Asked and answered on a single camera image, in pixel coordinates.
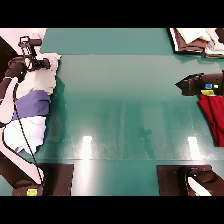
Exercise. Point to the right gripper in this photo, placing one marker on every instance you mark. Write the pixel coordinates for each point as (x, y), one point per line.
(190, 85)

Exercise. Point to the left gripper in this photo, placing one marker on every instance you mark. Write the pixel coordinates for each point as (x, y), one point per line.
(39, 64)

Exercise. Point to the light grey garment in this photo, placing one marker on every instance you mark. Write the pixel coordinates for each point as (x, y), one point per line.
(41, 80)

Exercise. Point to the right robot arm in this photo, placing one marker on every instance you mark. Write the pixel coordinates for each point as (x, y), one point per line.
(213, 81)

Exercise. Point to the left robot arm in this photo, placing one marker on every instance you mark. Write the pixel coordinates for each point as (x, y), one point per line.
(7, 100)

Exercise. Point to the red garment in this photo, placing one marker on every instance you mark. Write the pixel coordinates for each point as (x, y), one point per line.
(215, 116)

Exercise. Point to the brown garment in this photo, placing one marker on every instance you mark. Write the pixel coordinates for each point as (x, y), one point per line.
(188, 43)

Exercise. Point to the white garment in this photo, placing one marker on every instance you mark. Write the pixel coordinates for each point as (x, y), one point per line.
(216, 48)
(28, 133)
(195, 34)

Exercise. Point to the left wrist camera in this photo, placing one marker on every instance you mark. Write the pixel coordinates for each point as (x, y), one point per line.
(29, 43)

